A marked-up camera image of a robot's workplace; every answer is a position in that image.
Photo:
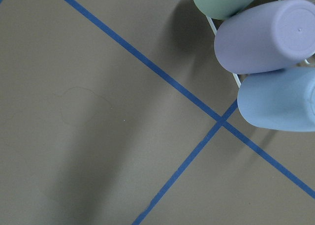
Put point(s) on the purple pastel cup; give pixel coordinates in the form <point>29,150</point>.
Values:
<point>267,37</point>

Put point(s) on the white cup rack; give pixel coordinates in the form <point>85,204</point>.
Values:
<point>215,24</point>

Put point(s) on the blue pastel cup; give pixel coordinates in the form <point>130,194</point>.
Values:
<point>280,100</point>

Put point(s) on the green pastel cup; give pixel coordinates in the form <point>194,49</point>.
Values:
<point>221,9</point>

